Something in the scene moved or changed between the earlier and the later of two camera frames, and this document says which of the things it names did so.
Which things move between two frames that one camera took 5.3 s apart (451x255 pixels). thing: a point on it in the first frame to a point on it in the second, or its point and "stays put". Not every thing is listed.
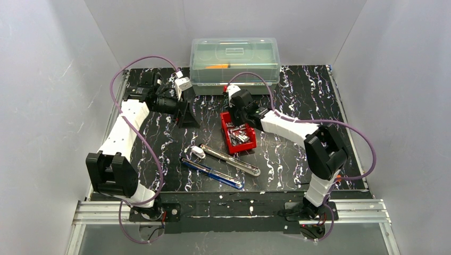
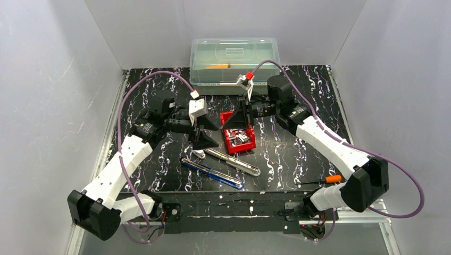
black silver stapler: x=243 y=166 stays put
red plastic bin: x=226 y=119 stays put
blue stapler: x=214 y=175 stays put
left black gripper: x=180 y=110 to x=197 y=128
